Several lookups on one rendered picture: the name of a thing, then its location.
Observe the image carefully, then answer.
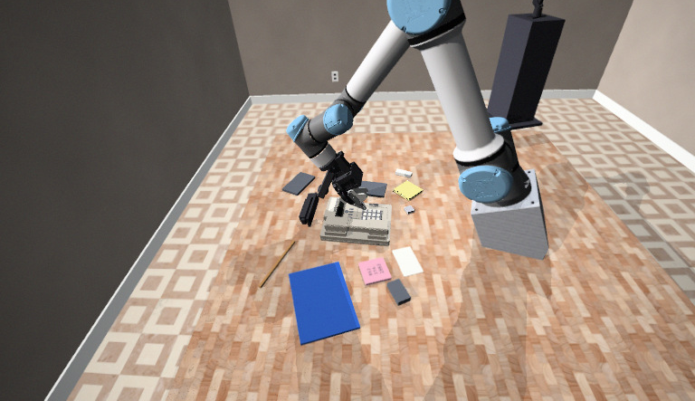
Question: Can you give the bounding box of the beige desk phone base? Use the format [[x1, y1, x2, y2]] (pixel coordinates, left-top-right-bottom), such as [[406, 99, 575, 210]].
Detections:
[[320, 196, 392, 246]]

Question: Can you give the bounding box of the white paper sheet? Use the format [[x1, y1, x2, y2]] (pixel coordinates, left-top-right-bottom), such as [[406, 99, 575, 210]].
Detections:
[[392, 246, 424, 277]]

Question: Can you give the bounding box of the yellow-brown thin rod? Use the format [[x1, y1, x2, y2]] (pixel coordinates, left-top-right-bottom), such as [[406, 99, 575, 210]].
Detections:
[[259, 241, 295, 288]]

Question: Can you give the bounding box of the pink sticky note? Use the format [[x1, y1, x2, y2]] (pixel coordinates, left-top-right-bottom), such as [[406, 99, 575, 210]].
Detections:
[[358, 257, 392, 286]]

